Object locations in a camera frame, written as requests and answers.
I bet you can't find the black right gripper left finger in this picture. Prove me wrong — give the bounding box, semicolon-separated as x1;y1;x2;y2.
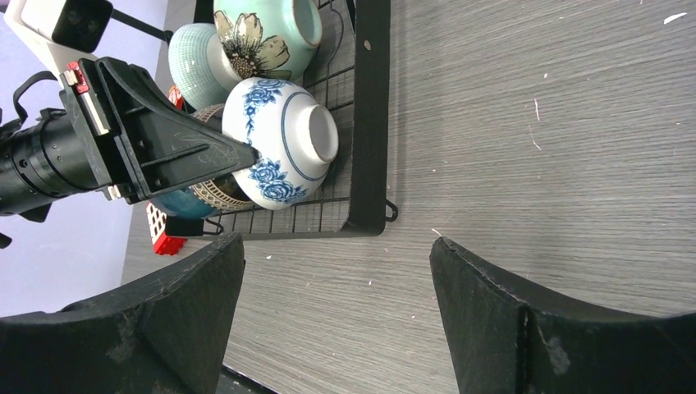
1;234;245;393

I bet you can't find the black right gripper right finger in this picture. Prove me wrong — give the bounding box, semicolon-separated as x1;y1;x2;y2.
429;237;695;393

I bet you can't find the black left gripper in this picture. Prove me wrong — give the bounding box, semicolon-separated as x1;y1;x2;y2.
1;57;259;218

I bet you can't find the white blue floral bowl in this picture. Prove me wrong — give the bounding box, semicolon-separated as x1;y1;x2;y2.
222;77;339;210

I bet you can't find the black wire dish rack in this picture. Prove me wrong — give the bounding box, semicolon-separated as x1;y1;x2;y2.
108;0;401;242

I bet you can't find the dark blue glazed bowl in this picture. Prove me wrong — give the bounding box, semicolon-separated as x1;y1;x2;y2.
149;188;219;219

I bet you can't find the brown patterned band bowl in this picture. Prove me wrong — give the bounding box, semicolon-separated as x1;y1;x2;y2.
190;103;254;212

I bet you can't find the red white window block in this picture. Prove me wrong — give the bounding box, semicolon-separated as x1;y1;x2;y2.
145;203;187;256

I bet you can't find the light blue dotted bowl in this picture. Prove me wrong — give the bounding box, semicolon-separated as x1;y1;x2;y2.
168;23;239;110

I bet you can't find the pale green ceramic bowl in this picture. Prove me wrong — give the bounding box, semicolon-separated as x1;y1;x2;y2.
213;0;323;81

